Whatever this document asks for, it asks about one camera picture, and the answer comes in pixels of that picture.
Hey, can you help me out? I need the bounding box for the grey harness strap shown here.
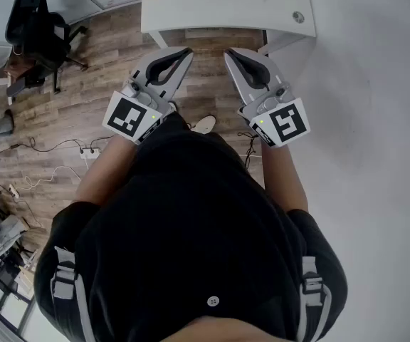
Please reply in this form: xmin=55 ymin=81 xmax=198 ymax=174
xmin=50 ymin=246 xmax=95 ymax=342
xmin=295 ymin=256 xmax=332 ymax=342

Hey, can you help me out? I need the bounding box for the person's right white shoe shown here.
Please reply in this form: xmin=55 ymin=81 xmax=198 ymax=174
xmin=192 ymin=115 xmax=216 ymax=135

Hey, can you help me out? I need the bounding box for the person's left forearm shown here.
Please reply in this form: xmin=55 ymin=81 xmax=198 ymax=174
xmin=73 ymin=133 xmax=145 ymax=206

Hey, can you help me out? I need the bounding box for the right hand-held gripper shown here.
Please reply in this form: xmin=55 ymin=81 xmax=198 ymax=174
xmin=224 ymin=47 xmax=311 ymax=148

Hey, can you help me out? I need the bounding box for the person's black shirt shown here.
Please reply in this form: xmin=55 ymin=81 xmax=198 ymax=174
xmin=33 ymin=112 xmax=349 ymax=342

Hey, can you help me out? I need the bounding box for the black floor cable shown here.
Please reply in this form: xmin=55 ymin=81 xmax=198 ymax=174
xmin=9 ymin=135 xmax=115 ymax=155

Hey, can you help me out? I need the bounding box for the person's right forearm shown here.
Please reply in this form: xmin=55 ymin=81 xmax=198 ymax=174
xmin=260 ymin=143 xmax=310 ymax=213

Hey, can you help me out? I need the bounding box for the black dangling cord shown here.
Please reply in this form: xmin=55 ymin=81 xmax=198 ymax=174
xmin=238 ymin=132 xmax=259 ymax=169

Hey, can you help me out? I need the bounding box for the black office chair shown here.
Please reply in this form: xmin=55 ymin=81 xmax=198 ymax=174
xmin=4 ymin=0 xmax=89 ymax=98

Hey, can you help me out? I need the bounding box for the white power strip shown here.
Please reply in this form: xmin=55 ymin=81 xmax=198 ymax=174
xmin=80 ymin=147 xmax=102 ymax=160

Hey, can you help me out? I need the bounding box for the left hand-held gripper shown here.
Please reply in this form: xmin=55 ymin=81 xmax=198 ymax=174
xmin=101 ymin=47 xmax=194 ymax=145

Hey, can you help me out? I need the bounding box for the white floor cable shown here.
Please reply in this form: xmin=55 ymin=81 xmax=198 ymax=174
xmin=23 ymin=165 xmax=85 ymax=192

